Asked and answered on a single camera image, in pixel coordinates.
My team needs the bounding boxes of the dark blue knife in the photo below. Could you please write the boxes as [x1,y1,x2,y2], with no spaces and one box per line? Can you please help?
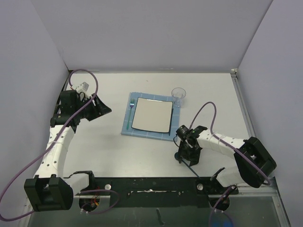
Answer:
[168,107,174,136]

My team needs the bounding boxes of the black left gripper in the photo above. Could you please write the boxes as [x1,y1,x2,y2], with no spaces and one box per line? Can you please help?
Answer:
[74,94,111,121]

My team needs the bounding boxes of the square white plate dark rim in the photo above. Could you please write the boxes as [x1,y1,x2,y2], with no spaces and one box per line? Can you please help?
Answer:
[132,97,173,133]

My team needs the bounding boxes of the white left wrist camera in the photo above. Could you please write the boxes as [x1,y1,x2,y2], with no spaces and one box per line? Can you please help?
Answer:
[71,82,89,93]

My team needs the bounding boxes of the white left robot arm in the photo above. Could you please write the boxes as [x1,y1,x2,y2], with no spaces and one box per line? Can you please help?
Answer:
[24,90,112,212]

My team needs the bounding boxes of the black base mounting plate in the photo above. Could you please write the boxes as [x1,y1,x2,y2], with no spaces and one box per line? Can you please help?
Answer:
[75,177,227,212]

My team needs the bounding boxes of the aluminium table frame rail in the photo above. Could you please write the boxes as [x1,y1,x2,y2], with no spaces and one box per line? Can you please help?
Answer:
[231,68,292,227]

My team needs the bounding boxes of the blue plastic spoon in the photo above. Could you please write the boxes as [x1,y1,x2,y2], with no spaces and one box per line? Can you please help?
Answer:
[174,152,200,179]

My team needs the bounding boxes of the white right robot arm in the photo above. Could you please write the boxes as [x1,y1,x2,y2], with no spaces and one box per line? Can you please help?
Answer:
[175,125,277,193]

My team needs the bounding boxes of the clear drinking glass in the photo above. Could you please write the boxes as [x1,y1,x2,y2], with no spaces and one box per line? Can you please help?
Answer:
[171,87,187,107]

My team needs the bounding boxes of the blue grid placemat cloth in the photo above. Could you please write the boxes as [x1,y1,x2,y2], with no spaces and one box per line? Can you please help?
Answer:
[121,92,180,141]

